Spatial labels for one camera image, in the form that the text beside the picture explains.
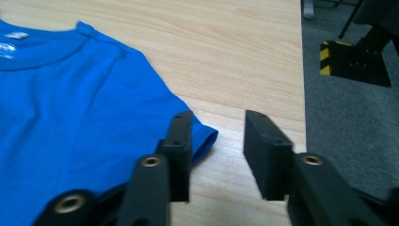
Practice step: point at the black stand base striped edge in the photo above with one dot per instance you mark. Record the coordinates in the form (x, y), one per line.
(354, 66)

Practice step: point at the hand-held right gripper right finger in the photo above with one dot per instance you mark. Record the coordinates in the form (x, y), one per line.
(266, 157)

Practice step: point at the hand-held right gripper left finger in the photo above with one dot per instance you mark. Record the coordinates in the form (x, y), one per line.
(180, 157)

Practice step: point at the blue T-shirt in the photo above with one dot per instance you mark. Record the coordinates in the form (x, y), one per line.
(72, 119)

